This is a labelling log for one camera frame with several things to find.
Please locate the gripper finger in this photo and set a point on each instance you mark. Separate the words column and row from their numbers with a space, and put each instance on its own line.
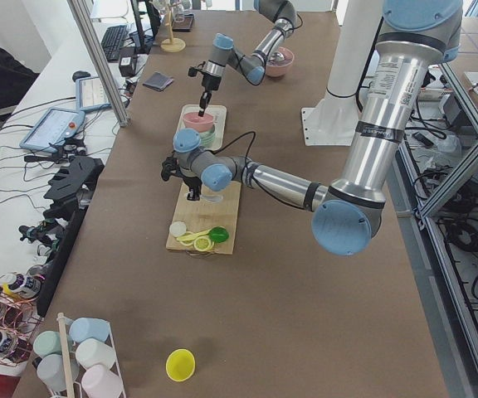
column 194, row 193
column 204, row 102

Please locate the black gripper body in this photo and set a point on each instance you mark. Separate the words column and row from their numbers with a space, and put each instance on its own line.
column 192, row 182
column 210, row 83

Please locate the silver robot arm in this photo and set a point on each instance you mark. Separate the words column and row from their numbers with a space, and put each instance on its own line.
column 252, row 67
column 347, row 213

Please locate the green bowl stack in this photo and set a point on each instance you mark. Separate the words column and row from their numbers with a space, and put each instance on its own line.
column 207, row 137

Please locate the yellow plastic spoon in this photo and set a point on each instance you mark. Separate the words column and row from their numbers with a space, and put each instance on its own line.
column 189, row 237

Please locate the pink bowl with ice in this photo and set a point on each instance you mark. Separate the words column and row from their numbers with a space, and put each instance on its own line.
column 275, row 72

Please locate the cream rabbit tray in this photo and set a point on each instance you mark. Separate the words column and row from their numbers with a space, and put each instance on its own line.
column 220, row 114

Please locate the wooden cutting board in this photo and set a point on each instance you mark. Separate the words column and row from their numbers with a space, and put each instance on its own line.
column 214, row 209

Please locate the green lime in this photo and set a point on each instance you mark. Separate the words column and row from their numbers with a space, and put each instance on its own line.
column 218, row 234

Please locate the lemon half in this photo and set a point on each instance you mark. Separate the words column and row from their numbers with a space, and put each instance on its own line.
column 203, row 243

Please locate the grey folded cloth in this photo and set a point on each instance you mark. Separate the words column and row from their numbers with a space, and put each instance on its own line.
column 158, row 81

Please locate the wooden cup tree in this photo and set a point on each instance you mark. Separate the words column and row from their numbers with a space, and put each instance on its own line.
column 172, row 10

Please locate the metal ice scoop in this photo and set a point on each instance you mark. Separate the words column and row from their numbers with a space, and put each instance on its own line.
column 280, row 58

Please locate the black gripper stand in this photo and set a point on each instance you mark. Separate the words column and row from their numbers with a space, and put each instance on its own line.
column 82, row 172

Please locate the upper teach pendant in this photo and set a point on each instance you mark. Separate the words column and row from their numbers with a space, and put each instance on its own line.
column 90, row 94

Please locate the teach pendant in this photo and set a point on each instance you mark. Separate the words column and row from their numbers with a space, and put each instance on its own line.
column 90, row 94
column 53, row 129

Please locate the black keyboard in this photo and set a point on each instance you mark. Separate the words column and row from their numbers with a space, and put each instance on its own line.
column 112, row 41

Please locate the lower teach pendant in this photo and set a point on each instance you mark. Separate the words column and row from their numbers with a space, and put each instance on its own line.
column 53, row 129

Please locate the yellow cup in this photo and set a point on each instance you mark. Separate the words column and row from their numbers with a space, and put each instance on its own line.
column 180, row 365

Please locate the blue cup on rack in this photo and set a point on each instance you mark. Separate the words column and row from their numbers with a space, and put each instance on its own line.
column 84, row 328

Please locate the white cup on rack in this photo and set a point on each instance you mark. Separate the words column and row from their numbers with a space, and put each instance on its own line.
column 93, row 352

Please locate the white dish rack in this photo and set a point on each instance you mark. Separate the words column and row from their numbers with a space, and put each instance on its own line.
column 72, row 369

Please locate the green cup on rack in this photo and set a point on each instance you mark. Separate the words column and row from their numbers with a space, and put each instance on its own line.
column 47, row 343

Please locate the pink cup on rack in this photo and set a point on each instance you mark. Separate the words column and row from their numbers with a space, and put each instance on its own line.
column 100, row 382

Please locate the grey cup on rack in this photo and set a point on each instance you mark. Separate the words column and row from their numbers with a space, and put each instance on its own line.
column 51, row 372

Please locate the aluminium frame post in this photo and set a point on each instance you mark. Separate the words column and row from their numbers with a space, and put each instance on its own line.
column 80, row 13

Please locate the copper wire bottle basket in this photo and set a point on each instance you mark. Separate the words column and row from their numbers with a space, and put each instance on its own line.
column 19, row 319

